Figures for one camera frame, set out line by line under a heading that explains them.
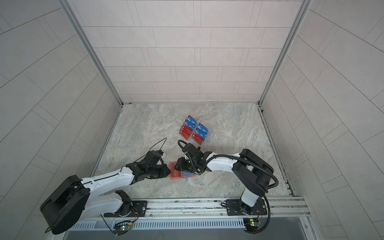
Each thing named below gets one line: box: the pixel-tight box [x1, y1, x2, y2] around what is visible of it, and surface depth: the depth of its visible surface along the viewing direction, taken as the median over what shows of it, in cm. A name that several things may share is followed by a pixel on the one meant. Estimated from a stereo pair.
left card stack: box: [179, 115, 199, 141], surface depth 98 cm
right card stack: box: [191, 123, 210, 145], surface depth 93 cm
